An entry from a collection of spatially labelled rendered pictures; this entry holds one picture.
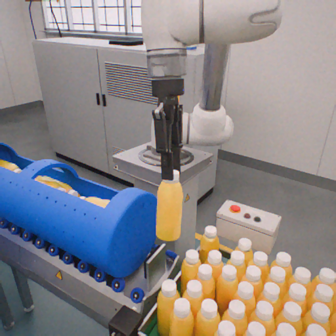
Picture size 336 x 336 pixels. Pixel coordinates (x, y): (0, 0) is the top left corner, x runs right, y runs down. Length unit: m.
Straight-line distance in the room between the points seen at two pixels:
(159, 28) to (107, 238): 0.56
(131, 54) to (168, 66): 2.12
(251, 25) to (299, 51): 2.74
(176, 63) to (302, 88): 2.83
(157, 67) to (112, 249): 0.52
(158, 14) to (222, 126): 0.86
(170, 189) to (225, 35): 0.36
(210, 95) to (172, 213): 0.73
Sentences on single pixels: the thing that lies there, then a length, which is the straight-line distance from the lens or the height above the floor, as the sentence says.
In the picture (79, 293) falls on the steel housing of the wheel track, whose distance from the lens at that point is 1.18.
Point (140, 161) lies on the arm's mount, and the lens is 1.49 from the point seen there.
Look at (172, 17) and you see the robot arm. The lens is 0.67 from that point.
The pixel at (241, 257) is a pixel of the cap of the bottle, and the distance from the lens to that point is 0.97.
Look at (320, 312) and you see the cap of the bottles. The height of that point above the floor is 1.08.
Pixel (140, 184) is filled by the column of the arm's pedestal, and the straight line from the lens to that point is 1.57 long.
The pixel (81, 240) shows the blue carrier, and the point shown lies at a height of 1.12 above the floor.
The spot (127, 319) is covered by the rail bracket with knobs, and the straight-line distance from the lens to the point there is 0.91.
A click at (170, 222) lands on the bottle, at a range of 0.77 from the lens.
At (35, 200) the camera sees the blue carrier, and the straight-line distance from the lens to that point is 1.10.
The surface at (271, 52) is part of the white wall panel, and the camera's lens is 3.49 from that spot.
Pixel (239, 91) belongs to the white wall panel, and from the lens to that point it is 3.67.
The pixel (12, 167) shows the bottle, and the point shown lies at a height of 1.12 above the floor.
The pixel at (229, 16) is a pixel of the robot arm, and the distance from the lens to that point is 0.67.
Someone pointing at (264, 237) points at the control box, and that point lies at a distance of 1.08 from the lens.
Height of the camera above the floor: 1.73
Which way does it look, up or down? 27 degrees down
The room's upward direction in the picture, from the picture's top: straight up
